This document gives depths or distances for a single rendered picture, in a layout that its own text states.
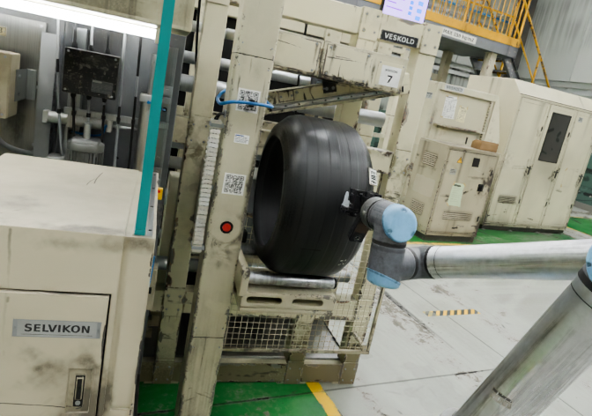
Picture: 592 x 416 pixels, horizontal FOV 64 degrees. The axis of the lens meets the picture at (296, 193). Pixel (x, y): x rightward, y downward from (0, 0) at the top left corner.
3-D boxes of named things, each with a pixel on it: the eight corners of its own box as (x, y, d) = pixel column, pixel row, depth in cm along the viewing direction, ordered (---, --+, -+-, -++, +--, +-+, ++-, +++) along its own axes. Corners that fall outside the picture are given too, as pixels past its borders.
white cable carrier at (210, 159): (191, 252, 168) (211, 119, 158) (190, 247, 173) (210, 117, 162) (203, 253, 170) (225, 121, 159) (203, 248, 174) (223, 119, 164)
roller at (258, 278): (246, 268, 169) (243, 273, 172) (246, 280, 166) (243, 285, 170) (336, 275, 179) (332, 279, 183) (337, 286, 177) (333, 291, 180)
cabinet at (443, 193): (424, 241, 601) (450, 145, 574) (396, 226, 652) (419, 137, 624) (476, 243, 642) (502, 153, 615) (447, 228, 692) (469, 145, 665)
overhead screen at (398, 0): (377, 32, 523) (388, -21, 511) (374, 32, 528) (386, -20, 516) (418, 43, 550) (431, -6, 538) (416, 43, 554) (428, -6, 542)
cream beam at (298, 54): (262, 66, 182) (269, 26, 178) (251, 65, 205) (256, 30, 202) (401, 95, 200) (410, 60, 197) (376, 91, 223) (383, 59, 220)
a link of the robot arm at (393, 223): (383, 244, 117) (389, 204, 116) (362, 233, 129) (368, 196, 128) (416, 247, 120) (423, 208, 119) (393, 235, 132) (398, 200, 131)
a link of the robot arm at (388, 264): (412, 289, 126) (420, 244, 124) (382, 293, 119) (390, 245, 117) (386, 278, 133) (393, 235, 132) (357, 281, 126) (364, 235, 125)
